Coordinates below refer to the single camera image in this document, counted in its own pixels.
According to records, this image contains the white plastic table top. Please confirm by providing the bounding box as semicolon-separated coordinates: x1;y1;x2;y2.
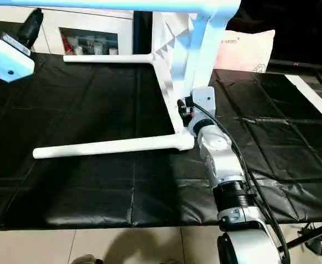
150;11;216;152

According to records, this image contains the white plastic table leg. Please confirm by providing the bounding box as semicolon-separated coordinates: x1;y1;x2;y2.
33;134;195;160
0;0;241;17
183;0;241;94
63;54;156;63

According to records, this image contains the pink pillow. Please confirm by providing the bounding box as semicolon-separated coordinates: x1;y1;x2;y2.
213;30;276;73

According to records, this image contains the black furniture with yellow label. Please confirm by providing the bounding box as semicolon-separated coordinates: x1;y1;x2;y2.
132;0;322;69

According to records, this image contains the black work mat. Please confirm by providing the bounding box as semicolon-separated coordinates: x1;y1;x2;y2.
0;52;322;230

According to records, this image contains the dark low tv bench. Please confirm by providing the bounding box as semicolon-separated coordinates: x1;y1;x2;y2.
266;58;322;78

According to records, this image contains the white cabinet with glass doors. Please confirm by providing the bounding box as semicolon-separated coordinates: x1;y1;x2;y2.
0;5;137;57

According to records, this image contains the black tripod stand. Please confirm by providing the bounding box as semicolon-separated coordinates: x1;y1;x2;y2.
279;220;322;254

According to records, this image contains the dark robot foot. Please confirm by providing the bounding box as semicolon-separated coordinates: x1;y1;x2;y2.
70;254;103;264

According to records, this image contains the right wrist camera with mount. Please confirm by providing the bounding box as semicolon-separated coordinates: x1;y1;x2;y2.
189;86;216;133

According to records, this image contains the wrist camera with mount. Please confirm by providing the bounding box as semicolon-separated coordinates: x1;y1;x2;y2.
189;86;216;133
0;8;45;83

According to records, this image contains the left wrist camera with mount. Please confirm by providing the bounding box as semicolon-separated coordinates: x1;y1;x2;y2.
0;8;45;83

